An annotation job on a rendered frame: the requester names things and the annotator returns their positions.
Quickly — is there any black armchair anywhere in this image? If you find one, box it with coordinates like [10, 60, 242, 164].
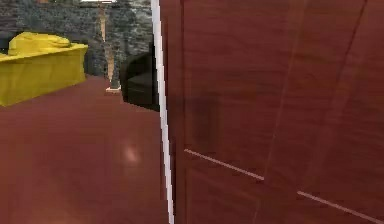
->
[119, 42, 161, 112]

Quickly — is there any reddish brown wooden cupboard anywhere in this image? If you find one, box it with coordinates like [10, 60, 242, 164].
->
[150, 0, 384, 224]

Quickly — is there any tan floor lamp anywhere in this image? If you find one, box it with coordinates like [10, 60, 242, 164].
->
[79, 0, 122, 94]

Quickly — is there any yellow bed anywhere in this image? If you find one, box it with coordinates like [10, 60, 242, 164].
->
[0, 42, 89, 108]

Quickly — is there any yellow pillow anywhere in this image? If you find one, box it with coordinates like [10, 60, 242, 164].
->
[7, 31, 72, 56]

